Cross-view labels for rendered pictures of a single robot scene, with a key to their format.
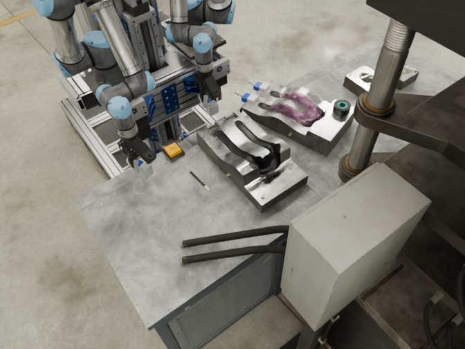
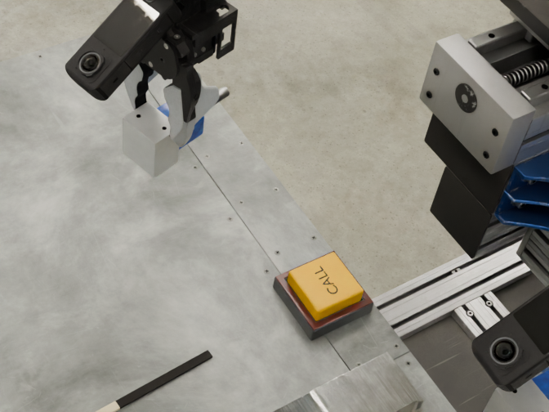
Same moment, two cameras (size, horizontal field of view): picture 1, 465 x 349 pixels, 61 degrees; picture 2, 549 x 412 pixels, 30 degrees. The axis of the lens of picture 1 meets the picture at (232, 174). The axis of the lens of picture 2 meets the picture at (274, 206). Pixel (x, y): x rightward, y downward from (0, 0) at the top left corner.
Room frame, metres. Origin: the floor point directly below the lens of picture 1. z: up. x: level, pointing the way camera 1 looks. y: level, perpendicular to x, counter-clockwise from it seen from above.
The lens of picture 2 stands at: (1.13, -0.37, 1.73)
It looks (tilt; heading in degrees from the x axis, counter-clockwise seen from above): 50 degrees down; 84
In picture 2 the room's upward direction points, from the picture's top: 10 degrees clockwise
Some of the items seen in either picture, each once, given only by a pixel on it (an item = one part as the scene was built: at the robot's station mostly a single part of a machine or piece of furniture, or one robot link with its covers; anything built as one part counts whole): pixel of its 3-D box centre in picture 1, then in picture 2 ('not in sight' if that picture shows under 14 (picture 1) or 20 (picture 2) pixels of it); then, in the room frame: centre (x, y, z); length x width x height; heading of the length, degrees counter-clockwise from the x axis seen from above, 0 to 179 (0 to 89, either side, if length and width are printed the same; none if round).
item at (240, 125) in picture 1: (249, 143); not in sight; (1.19, -0.09, 0.92); 0.35 x 0.16 x 0.09; 33
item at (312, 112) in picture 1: (295, 105); not in sight; (1.44, -0.33, 0.90); 0.26 x 0.18 x 0.08; 50
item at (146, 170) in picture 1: (138, 165); (183, 118); (1.09, 0.40, 0.93); 0.13 x 0.05 x 0.05; 49
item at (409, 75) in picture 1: (397, 73); not in sight; (1.72, -0.93, 0.83); 0.17 x 0.13 x 0.06; 33
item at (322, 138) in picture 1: (296, 111); not in sight; (1.44, -0.34, 0.86); 0.50 x 0.26 x 0.11; 50
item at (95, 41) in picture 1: (99, 48); not in sight; (1.56, 0.56, 1.20); 0.13 x 0.12 x 0.14; 124
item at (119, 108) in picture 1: (121, 113); not in sight; (1.08, 0.39, 1.25); 0.09 x 0.08 x 0.11; 34
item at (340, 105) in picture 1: (341, 107); not in sight; (1.37, -0.54, 0.93); 0.08 x 0.08 x 0.04
